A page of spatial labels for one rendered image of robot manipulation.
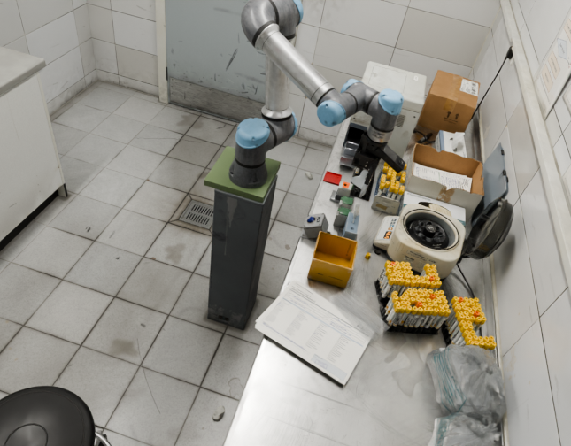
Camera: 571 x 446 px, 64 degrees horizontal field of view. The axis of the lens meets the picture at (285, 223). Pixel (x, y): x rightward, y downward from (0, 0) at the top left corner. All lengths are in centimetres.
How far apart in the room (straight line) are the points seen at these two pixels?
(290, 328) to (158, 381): 103
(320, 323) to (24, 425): 87
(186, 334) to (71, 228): 98
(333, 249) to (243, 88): 225
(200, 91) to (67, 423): 279
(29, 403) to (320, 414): 83
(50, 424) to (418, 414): 102
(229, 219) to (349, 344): 75
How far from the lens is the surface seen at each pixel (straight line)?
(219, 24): 351
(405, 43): 332
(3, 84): 249
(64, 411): 155
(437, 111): 244
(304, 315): 141
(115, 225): 290
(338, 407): 131
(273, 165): 188
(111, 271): 266
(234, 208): 180
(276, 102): 170
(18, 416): 159
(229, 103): 373
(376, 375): 139
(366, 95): 146
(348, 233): 157
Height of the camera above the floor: 203
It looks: 44 degrees down
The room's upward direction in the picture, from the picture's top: 12 degrees clockwise
